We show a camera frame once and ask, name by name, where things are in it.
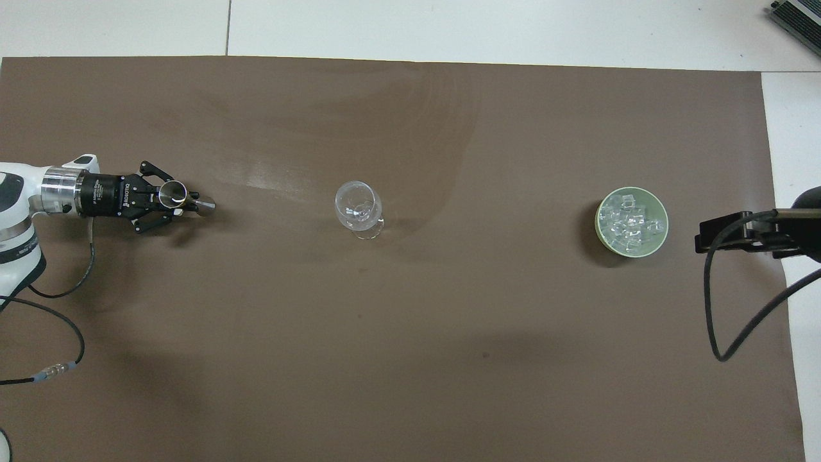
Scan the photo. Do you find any small silver metal cup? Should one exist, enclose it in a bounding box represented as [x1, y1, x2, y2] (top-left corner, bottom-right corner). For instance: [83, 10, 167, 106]
[158, 180, 217, 216]

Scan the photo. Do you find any light green bowl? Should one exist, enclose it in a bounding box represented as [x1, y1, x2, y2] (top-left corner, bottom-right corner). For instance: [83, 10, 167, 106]
[595, 186, 670, 259]

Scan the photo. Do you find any grey ribbed device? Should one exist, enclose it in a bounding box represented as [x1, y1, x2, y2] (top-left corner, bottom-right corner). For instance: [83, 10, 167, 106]
[769, 0, 821, 40]

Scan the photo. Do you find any black cable with silver connector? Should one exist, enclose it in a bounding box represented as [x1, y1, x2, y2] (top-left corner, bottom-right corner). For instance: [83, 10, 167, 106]
[0, 295, 87, 386]

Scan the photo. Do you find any clear wine glass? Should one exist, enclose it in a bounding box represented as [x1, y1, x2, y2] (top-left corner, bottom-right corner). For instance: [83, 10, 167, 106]
[334, 180, 386, 241]

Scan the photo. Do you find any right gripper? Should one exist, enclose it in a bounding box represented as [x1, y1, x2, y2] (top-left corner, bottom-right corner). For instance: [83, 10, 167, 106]
[768, 187, 821, 263]

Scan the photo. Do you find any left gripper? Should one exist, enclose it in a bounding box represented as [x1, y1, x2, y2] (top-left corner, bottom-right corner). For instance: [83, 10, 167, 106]
[76, 160, 199, 236]

